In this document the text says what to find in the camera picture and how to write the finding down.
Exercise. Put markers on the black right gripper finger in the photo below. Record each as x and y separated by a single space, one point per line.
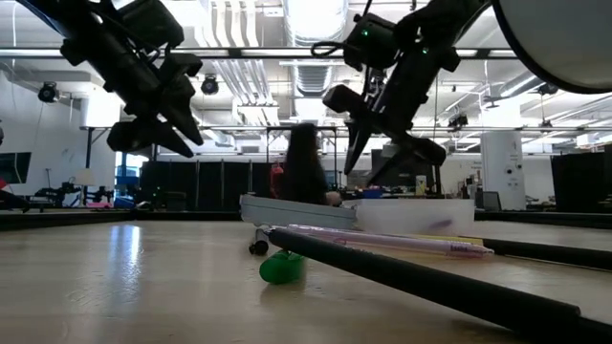
421 150
356 124

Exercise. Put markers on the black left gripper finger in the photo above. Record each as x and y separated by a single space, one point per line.
181 107
143 135

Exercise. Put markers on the black pen with clip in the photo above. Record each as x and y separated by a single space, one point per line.
430 284

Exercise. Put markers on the green highlighter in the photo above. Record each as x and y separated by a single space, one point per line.
282 267

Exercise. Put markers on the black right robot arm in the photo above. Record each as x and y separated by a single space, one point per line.
440 21

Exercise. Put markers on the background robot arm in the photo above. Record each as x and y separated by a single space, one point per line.
57 193

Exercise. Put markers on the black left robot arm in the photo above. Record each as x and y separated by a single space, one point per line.
62 14

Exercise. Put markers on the translucent plastic supply box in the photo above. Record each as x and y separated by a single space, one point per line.
411 216

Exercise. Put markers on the translucent box lid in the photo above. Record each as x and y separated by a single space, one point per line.
296 212

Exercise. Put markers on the black ceiling spotlight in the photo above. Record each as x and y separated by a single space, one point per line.
209 85
48 92

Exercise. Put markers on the blue bin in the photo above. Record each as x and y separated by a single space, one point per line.
372 192

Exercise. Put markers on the person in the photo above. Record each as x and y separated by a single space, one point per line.
303 167

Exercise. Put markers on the white table lamp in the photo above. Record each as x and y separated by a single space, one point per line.
85 178

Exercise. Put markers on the black partition screens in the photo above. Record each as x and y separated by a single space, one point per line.
210 184

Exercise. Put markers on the white cylindrical column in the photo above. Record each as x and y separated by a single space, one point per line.
502 167

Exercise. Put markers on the light purple pen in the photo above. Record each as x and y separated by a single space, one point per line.
397 241

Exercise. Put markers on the red bag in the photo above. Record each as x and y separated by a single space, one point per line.
276 180

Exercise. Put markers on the black marker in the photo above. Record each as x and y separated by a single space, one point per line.
259 246

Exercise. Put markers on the white round disc black rim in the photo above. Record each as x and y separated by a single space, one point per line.
559 38

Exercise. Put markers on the black partition screen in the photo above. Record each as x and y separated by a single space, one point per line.
581 181

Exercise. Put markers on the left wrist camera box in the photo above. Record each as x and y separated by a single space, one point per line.
153 24

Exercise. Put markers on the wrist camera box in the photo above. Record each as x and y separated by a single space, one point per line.
153 24
375 40

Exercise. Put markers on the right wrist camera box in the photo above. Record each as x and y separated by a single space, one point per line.
375 40

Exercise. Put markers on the silver ventilation duct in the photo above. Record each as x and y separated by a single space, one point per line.
315 28

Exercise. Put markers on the black table edge rail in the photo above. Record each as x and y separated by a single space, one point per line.
72 219

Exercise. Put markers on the dark wall monitor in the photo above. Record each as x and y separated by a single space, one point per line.
14 167

